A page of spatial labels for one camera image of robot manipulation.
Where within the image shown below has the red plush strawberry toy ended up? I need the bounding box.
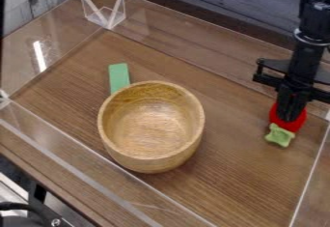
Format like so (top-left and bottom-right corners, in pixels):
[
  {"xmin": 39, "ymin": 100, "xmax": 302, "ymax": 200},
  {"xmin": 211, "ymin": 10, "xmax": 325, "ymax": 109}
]
[{"xmin": 265, "ymin": 104, "xmax": 308, "ymax": 148}]

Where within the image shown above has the black cable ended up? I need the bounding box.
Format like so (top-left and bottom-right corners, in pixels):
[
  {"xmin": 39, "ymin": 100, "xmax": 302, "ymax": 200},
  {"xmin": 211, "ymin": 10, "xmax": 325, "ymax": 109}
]
[{"xmin": 0, "ymin": 201, "xmax": 47, "ymax": 227}]

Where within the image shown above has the wooden bowl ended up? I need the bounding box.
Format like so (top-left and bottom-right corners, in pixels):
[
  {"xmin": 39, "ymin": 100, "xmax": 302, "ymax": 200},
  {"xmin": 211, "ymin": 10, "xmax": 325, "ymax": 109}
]
[{"xmin": 96, "ymin": 80, "xmax": 205, "ymax": 174}]

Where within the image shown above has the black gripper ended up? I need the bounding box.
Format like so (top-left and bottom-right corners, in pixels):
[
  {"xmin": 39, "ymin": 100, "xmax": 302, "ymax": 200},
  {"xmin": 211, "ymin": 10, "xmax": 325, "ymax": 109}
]
[{"xmin": 253, "ymin": 58, "xmax": 330, "ymax": 121}]

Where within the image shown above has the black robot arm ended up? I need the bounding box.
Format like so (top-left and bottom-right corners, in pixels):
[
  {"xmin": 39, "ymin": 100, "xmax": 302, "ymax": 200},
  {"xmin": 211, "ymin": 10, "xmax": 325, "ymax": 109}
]
[{"xmin": 253, "ymin": 0, "xmax": 330, "ymax": 123}]

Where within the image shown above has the clear acrylic corner bracket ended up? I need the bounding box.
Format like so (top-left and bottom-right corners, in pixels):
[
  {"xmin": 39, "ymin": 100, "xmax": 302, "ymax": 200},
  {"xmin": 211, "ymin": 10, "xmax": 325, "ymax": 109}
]
[{"xmin": 82, "ymin": 0, "xmax": 127, "ymax": 30}]

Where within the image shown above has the green rectangular block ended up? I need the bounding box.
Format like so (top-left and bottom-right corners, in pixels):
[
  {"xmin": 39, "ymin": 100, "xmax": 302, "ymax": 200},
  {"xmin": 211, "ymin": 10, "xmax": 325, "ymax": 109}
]
[{"xmin": 108, "ymin": 63, "xmax": 130, "ymax": 94}]

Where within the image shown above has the black table leg bracket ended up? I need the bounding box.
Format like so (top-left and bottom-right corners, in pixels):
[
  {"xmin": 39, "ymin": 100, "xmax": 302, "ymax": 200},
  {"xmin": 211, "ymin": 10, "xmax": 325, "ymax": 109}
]
[{"xmin": 28, "ymin": 182, "xmax": 75, "ymax": 227}]

